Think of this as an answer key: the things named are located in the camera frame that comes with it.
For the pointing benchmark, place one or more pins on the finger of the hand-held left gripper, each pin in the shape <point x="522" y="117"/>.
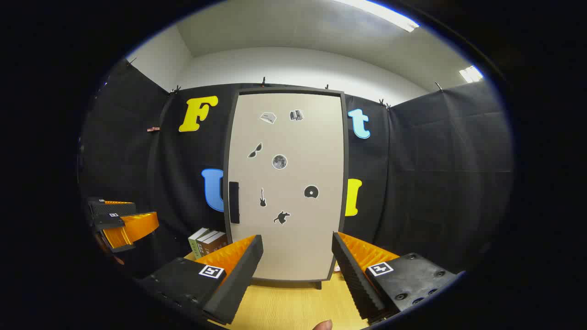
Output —
<point x="112" y="208"/>
<point x="130" y="227"/>

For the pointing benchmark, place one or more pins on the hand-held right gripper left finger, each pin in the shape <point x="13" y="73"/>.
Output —
<point x="238" y="279"/>

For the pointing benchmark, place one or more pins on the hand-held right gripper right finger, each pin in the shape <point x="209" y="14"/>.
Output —
<point x="355" y="279"/>

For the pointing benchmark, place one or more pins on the dark grey cabinet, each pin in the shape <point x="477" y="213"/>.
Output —
<point x="347" y="160"/>

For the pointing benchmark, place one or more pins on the brown book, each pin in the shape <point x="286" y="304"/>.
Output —
<point x="206" y="250"/>
<point x="218" y="245"/>

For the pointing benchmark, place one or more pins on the black backdrop cloth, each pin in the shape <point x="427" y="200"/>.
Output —
<point x="435" y="183"/>

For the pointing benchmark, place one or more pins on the small ceiling light panel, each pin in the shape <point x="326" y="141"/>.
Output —
<point x="471" y="74"/>

